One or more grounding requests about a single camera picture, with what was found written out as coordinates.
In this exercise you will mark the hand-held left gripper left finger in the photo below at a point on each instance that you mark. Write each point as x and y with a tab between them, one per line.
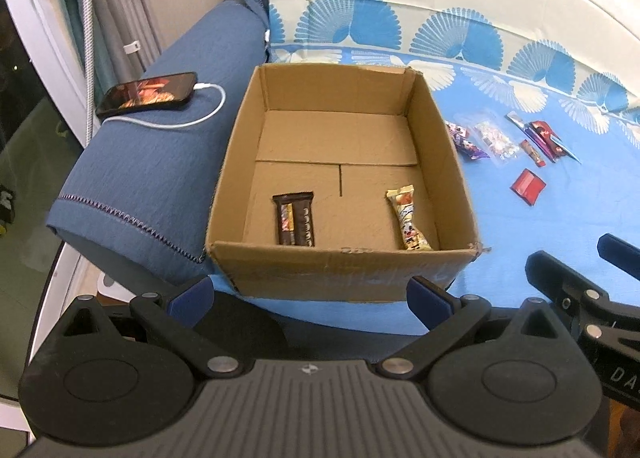
192	299

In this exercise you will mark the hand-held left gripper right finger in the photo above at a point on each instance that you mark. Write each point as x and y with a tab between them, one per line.
425	299

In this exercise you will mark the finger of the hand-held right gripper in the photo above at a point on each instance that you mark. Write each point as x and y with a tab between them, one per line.
550	273
612	245

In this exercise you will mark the brown cardboard box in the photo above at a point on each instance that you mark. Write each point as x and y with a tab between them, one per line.
340	278

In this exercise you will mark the red blue snack packet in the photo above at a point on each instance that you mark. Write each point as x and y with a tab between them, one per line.
545	131

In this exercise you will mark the silver purple stick packet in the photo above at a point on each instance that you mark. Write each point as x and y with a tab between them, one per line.
516	119

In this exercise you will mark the purple snack packet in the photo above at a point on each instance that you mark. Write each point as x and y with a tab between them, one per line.
462	141

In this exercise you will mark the blue fan print bed sheet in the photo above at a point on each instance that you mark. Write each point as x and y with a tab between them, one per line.
500	228

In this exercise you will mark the yellow snack bar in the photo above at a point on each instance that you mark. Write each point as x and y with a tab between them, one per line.
407	218

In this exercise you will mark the red flat snack packet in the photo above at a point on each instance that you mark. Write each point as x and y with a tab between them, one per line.
528	186

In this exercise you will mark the small red brown bar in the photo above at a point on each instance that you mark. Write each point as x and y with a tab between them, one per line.
532	153

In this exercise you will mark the brown chocolate bar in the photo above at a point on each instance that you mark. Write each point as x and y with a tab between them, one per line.
295	220

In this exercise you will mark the clear candy packet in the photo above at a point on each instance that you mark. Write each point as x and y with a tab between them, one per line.
495	141

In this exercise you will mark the black smartphone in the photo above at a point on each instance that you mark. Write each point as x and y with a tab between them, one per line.
145	93

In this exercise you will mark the white clip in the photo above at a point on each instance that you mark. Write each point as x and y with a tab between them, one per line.
131	47

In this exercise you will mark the white window frame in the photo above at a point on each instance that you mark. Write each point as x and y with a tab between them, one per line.
30	13

